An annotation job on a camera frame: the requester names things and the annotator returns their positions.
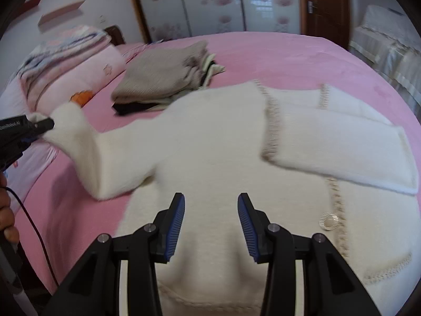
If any pink bed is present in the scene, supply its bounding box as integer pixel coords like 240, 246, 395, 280
10, 31, 421, 293

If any pink wall shelf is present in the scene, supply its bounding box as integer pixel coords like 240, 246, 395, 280
37, 1, 83, 27
20, 0, 44, 13

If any white fluffy sweater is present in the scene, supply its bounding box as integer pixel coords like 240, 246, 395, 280
29, 81, 420, 316

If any brown wooden door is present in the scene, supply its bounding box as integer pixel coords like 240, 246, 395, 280
298, 0, 351, 50

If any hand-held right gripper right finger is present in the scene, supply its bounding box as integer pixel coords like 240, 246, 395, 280
237, 192, 379, 316

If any pink folded quilt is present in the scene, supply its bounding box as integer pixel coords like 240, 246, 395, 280
33, 44, 127, 112

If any black cable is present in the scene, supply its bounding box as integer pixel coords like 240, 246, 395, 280
5, 186, 60, 287

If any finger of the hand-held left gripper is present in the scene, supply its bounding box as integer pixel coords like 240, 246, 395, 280
28, 117, 55, 137

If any dark wooden headboard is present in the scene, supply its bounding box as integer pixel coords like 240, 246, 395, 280
104, 25, 126, 46

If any cream striped folded garment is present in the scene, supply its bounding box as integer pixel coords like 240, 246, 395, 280
197, 53, 227, 89

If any person's left hand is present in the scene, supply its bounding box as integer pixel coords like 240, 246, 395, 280
0, 173, 16, 243

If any black folded garment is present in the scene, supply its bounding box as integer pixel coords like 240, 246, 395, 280
113, 100, 172, 116

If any beige folded sweater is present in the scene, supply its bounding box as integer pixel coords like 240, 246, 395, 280
111, 40, 211, 103

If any white lace covered furniture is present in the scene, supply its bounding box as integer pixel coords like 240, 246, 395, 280
349, 5, 421, 122

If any floral sliding door wardrobe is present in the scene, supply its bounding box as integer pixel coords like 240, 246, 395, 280
127, 0, 305, 43

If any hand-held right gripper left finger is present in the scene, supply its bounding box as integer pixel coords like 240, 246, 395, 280
43, 192, 186, 316

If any light pink printed pillow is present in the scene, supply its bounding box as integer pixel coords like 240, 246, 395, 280
0, 79, 60, 190

